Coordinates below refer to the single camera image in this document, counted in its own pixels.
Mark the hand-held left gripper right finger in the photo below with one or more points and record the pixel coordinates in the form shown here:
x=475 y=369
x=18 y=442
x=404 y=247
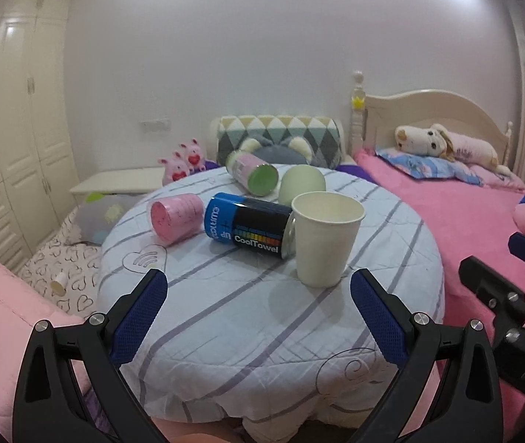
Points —
x=377 y=320

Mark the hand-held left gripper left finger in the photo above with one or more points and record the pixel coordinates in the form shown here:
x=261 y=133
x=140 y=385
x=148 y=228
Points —
x=138 y=314

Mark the pale green cup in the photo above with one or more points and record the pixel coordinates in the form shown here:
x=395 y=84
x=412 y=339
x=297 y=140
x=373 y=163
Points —
x=301 y=184

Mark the white paper cup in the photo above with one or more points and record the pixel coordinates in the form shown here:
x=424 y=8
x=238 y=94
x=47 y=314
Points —
x=320 y=244

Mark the pink bed blanket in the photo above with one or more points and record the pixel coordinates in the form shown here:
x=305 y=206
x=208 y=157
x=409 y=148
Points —
x=470 y=226

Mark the small white bottle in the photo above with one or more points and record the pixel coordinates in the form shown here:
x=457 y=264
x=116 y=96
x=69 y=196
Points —
x=58 y=285

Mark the heart print sheet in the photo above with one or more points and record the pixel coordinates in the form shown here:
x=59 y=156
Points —
x=73 y=258

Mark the grey cushion with green patch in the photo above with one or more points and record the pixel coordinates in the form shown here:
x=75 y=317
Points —
x=105 y=214

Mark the round table with striped cloth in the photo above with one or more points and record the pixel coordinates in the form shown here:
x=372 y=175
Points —
x=244 y=318

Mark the blue printed pillow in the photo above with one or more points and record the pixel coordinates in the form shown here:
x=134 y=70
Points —
x=428 y=166

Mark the white bedside table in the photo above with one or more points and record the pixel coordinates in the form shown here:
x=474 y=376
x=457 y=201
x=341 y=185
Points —
x=114 y=181

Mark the cream plush dog toy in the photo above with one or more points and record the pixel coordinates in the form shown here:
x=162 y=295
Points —
x=433 y=140

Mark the blue and black canister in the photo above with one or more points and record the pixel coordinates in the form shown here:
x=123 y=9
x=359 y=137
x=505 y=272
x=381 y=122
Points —
x=248 y=226

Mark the pink pig plush toy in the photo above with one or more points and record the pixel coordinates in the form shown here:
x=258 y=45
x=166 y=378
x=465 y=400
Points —
x=194 y=157
x=174 y=170

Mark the cream bed headboard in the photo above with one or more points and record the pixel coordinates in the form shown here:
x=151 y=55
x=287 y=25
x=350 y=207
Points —
x=428 y=115

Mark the pink canister with green lid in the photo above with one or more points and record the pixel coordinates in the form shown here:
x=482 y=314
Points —
x=253 y=173

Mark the diamond pattern pillow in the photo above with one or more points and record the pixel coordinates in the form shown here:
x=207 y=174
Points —
x=317 y=140

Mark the grey bear cushion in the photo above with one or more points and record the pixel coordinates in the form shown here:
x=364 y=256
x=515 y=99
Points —
x=281 y=150

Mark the cream wardrobe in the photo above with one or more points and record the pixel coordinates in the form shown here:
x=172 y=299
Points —
x=17 y=147

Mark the yellow crown sticker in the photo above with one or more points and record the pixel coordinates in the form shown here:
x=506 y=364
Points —
x=358 y=102

